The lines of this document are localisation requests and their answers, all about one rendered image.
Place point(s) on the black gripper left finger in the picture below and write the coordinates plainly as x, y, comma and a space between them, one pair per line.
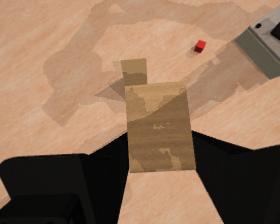
98, 178

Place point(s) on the small red block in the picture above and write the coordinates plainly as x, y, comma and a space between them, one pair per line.
199, 46

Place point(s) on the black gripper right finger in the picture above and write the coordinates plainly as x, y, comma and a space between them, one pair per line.
242, 183

